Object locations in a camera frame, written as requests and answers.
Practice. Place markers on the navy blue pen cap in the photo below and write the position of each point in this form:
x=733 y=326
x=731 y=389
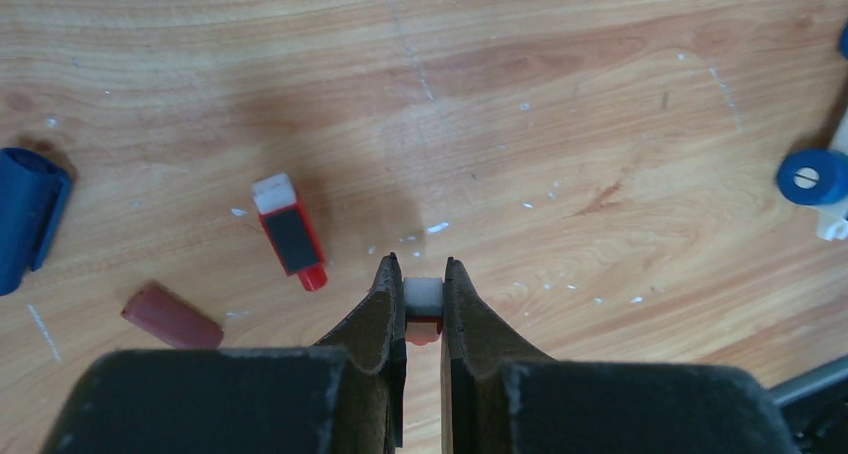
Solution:
x=34 y=194

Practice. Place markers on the brown marker cap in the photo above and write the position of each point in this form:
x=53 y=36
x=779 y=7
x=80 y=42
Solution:
x=170 y=319

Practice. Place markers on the dark red marker cap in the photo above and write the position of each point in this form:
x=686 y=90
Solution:
x=423 y=309

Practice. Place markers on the blue red toy robot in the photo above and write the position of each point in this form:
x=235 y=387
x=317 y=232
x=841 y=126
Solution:
x=817 y=179

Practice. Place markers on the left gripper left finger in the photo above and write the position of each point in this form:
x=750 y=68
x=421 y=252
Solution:
x=367 y=398

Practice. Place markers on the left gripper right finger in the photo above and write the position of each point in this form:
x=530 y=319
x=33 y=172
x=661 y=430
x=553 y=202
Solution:
x=476 y=344

